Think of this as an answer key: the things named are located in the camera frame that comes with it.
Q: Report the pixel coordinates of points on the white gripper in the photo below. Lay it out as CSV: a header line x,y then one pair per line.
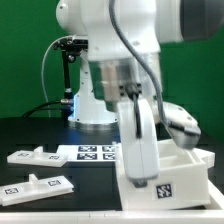
x,y
139,147

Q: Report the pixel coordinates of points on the white cabinet body box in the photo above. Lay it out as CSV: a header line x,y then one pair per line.
x,y
182,183

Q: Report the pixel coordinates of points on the white door panel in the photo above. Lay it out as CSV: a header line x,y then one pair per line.
x,y
34,189
37,157

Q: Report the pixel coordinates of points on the white door panel front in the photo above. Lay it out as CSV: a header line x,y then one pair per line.
x,y
34,189

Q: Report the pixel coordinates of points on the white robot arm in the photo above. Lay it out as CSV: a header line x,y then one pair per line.
x,y
123,46

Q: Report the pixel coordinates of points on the white marker sheet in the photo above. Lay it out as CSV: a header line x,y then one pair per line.
x,y
87,153

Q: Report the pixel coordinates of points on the white L-shaped fence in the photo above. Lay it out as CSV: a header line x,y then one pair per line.
x,y
213,214

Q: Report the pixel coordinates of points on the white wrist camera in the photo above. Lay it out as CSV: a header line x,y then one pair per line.
x,y
180,125

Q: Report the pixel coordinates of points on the black camera on stand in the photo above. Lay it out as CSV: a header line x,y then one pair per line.
x,y
70,50

